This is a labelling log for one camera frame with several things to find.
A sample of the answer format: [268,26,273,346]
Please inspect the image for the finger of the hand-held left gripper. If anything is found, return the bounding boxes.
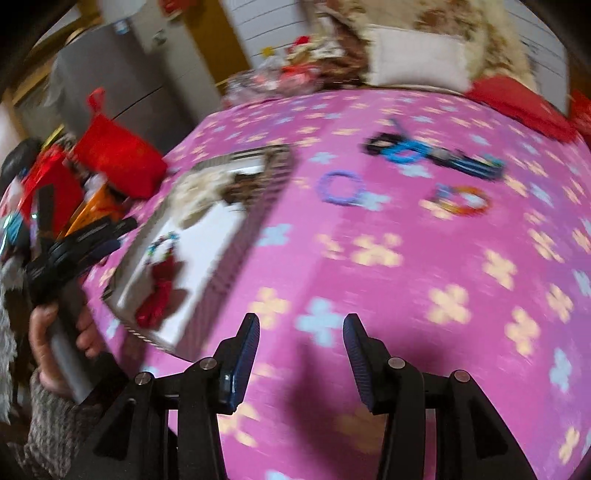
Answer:
[83,236,124,269]
[69,216,139,247]

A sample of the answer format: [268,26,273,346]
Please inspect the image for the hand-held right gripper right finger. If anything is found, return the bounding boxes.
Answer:
[342,313,539,480]

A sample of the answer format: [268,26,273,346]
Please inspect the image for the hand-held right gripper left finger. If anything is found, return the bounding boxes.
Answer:
[92,313,262,480]

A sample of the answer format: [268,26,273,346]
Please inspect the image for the striped cardboard tray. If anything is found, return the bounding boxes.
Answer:
[102,144,297,357]

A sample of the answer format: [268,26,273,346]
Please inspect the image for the purple beaded bracelet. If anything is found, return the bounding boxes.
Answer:
[317,171,368,208]

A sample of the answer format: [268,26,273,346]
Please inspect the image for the multicolour chunky beaded bracelet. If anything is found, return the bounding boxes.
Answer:
[431,184,493,217]

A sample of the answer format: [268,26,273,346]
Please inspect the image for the dark blue striped ribbon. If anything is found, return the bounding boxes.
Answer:
[361,121,507,182]

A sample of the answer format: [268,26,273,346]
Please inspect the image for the person's left forearm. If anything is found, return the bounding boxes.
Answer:
[18,369,102,480]

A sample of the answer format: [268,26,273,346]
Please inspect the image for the person's left hand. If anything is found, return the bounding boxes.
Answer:
[28,305,100,398]

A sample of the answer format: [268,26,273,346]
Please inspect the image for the orange plastic basket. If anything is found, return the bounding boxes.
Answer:
[64,182,129,241]

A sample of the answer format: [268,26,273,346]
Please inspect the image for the red fabric bow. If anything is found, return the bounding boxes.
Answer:
[135,255,189,329]

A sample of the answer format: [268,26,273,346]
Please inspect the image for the red gift bag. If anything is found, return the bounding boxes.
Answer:
[73,87,169,200]

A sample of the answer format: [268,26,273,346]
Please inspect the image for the red paper bag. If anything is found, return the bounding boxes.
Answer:
[17,142,85,237]

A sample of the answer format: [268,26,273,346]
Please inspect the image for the pink floral bedsheet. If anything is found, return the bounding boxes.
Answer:
[83,88,591,480]

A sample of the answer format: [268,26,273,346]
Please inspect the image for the cream scrunchie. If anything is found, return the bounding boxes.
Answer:
[167,170,232,228]

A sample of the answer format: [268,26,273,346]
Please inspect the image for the leopard print bow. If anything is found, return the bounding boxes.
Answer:
[223,174,269,207]

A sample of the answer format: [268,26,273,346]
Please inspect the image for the grey refrigerator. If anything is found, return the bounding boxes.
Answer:
[13,17,223,149]

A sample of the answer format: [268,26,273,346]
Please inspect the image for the clear plastic snack bags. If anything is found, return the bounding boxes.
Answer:
[223,36,366,110]

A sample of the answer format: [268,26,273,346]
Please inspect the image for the red ruffled cushion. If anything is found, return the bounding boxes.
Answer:
[463,76,579,145]

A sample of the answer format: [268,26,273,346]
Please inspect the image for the white pillow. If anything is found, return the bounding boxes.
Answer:
[364,25,472,96]

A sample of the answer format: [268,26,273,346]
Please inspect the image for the floral quilt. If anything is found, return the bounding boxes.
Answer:
[318,0,533,93]

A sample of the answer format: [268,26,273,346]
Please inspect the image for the dark beaded bracelet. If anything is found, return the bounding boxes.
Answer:
[147,232,180,265]

